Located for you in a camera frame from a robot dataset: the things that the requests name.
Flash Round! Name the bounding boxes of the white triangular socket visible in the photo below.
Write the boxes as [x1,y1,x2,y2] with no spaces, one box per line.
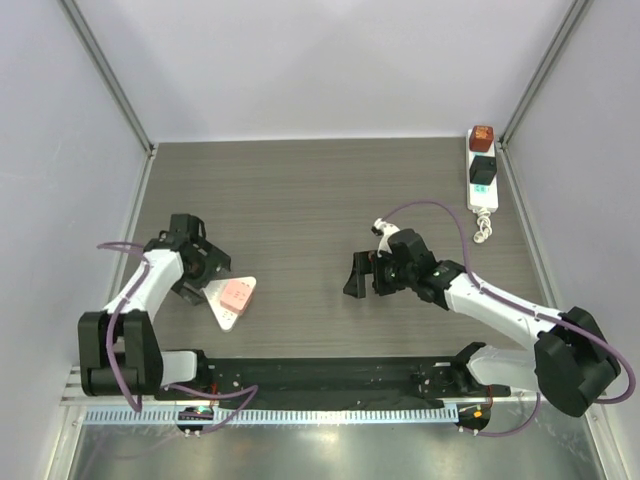
[203,276,257,332]

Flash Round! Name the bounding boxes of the pink cube plug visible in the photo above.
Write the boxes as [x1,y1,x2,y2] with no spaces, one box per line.
[219,279,255,315]

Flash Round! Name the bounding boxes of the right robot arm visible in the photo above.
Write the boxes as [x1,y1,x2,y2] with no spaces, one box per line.
[343,224,621,417]

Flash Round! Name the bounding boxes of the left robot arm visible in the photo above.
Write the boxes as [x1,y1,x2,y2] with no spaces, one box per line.
[78,213,231,402]

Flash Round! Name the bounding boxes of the black plug adapter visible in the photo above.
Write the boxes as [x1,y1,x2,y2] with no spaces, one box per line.
[469,155,497,186]

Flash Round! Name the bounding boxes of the red-brown plug adapter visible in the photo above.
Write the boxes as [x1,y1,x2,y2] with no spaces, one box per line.
[469,125,494,152]

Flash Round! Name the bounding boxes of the white power strip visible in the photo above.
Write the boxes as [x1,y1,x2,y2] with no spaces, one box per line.
[465,125,499,213]

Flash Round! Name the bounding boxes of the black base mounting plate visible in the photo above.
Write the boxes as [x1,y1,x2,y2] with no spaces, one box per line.
[188,356,511,411]

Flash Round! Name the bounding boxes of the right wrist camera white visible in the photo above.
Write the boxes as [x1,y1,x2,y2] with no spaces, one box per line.
[371,218,400,257]

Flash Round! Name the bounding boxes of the white coiled power cord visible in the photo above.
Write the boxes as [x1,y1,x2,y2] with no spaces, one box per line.
[472,208,494,245]

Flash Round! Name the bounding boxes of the white slotted cable duct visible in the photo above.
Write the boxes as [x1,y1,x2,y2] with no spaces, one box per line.
[84,404,459,426]

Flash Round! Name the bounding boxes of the left aluminium frame post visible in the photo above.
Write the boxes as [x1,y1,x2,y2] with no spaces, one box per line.
[58,0,155,157]

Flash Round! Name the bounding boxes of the aluminium frame post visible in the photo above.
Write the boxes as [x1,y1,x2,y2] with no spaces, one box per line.
[499,0,593,150]
[58,0,155,157]

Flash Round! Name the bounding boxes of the right aluminium frame post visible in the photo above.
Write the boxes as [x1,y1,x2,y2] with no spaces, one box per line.
[499,0,593,150]

